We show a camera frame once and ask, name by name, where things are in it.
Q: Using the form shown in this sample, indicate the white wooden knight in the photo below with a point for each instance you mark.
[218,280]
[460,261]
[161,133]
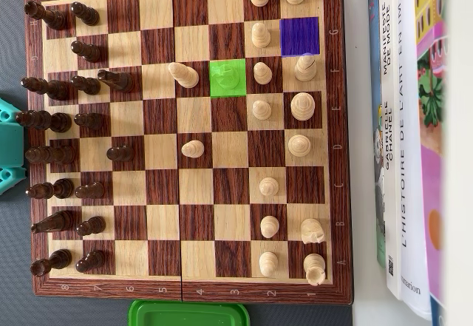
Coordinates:
[226,77]
[312,230]

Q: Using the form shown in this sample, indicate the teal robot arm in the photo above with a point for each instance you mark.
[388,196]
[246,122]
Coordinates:
[11,145]

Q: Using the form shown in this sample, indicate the wooden folding chessboard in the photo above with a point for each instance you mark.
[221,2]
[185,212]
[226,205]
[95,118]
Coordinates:
[229,189]

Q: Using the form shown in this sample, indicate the white wooden king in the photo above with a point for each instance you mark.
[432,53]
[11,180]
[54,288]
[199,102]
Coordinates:
[302,106]

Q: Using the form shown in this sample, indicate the white wooden bishop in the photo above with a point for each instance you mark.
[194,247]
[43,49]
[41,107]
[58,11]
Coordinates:
[305,69]
[183,75]

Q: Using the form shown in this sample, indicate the dark wooden pawn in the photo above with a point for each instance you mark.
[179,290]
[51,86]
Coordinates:
[89,191]
[88,120]
[85,84]
[120,153]
[86,51]
[85,13]
[90,226]
[89,261]

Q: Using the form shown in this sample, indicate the white Manifeste de Mode book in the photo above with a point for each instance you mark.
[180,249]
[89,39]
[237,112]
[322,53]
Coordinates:
[392,200]

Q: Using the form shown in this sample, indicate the blue spine book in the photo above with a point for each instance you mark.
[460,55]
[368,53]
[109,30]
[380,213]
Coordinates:
[373,45]

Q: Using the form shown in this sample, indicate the green plastic container lid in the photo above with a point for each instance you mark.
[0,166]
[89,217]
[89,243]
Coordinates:
[188,315]

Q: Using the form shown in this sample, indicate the dark wooden queen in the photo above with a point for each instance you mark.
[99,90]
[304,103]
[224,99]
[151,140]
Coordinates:
[50,155]

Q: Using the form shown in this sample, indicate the dark wooden bishop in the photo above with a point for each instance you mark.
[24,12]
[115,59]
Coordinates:
[51,190]
[46,88]

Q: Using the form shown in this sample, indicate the colourful pink cover book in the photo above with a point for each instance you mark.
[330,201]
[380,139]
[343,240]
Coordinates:
[430,178]

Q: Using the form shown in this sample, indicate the dark wooden king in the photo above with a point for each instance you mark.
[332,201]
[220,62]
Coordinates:
[42,121]

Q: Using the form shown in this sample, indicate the dark wooden rook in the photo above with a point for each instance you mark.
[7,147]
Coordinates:
[48,16]
[50,263]

